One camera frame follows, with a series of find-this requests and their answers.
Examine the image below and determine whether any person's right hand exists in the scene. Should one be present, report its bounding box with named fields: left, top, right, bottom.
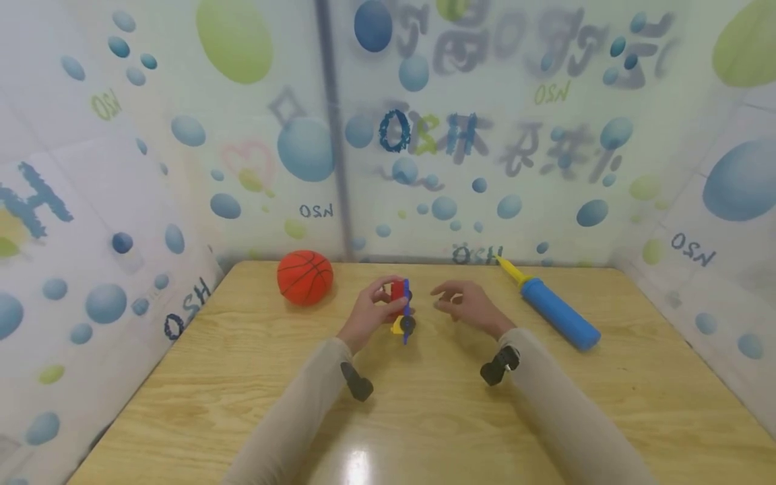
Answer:
left=430, top=280, right=516, bottom=340

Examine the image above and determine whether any person's left hand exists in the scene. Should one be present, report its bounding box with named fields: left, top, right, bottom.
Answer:
left=337, top=275, right=410, bottom=356

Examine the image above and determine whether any red blue yellow toy vehicle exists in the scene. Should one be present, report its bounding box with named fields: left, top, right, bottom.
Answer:
left=388, top=278, right=418, bottom=346

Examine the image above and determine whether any person's right forearm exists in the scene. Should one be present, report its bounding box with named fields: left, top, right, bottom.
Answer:
left=499, top=327, right=659, bottom=485

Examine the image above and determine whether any person's left forearm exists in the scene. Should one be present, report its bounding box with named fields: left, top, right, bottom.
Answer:
left=222, top=337, right=354, bottom=485

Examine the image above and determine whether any orange basketball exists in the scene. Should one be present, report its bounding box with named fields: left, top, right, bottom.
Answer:
left=277, top=250, right=334, bottom=306

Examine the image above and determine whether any black wrist band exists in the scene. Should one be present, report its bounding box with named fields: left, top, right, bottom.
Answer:
left=339, top=361, right=375, bottom=402
left=480, top=345, right=521, bottom=386

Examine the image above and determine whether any blue yellow hand pump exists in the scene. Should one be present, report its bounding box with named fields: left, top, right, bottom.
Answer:
left=494, top=255, right=602, bottom=352

